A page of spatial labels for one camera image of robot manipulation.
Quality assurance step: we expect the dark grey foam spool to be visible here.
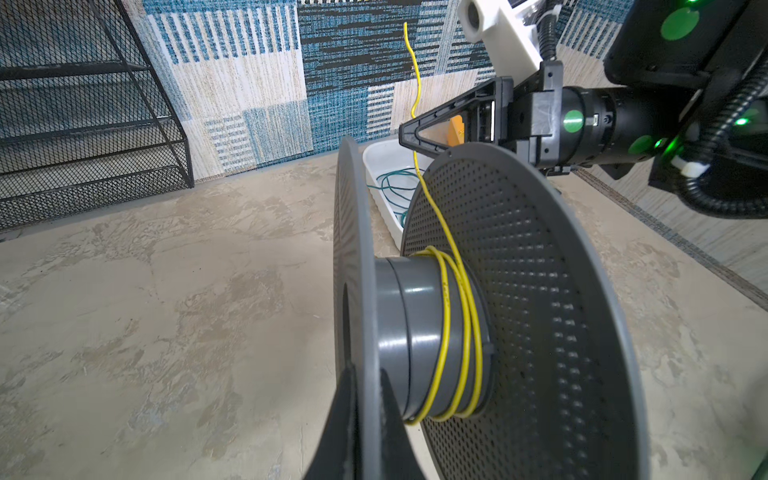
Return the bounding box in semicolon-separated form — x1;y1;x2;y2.
333;138;650;479

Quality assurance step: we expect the white plastic bin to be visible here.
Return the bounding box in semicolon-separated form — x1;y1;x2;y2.
362;139;419;247

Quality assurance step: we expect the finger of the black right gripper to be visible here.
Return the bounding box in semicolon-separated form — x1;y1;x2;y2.
398;76;516;158

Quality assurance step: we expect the black wire shelf rack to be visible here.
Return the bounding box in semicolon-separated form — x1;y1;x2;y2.
1;1;195;230

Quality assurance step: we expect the green cable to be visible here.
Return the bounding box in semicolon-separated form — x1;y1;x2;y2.
367;167;424;228

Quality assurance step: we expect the yellow cable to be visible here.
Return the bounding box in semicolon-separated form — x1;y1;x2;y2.
401;21;486;427

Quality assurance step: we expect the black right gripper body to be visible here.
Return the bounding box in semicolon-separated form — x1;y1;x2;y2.
498;61;564;170

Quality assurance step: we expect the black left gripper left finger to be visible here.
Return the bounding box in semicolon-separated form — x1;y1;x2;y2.
304;363;358;480

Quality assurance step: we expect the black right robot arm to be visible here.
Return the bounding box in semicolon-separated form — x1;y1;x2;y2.
398;1;767;219

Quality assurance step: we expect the yellow plastic bin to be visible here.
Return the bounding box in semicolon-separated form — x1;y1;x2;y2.
446;115;465;147

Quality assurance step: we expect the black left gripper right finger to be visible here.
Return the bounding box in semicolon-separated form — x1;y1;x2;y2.
380;371;425;480

